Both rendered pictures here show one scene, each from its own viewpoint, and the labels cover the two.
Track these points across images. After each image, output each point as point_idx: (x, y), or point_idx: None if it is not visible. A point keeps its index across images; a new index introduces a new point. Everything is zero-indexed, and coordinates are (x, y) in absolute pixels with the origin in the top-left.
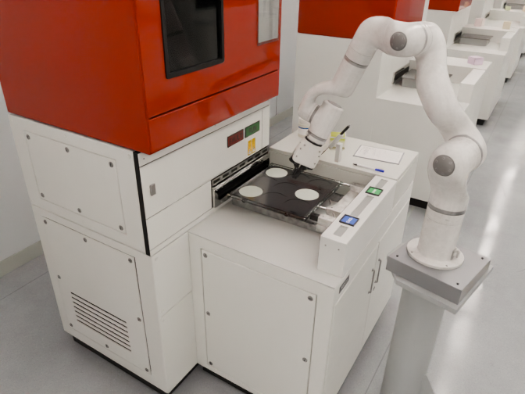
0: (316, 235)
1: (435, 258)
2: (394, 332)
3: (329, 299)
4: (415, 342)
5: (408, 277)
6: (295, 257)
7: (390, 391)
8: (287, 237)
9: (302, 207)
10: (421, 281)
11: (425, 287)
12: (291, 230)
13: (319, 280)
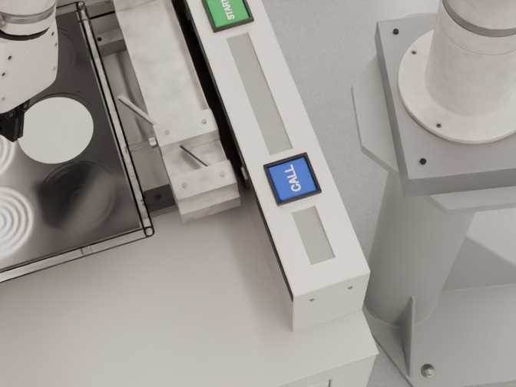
0: (181, 223)
1: (497, 108)
2: (399, 231)
3: (364, 368)
4: (459, 229)
5: (467, 186)
6: (217, 341)
7: (409, 296)
8: (130, 291)
9: (100, 191)
10: (503, 180)
11: (513, 183)
12: (110, 259)
13: (330, 362)
